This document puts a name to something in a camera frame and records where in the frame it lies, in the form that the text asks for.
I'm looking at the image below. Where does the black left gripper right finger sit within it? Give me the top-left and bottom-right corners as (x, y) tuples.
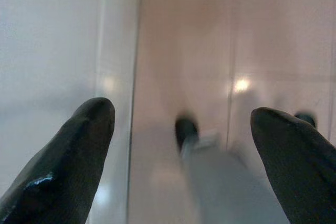
(250, 106), (336, 224)

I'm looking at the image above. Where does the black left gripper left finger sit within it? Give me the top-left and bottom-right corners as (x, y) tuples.
(0, 97), (116, 224)

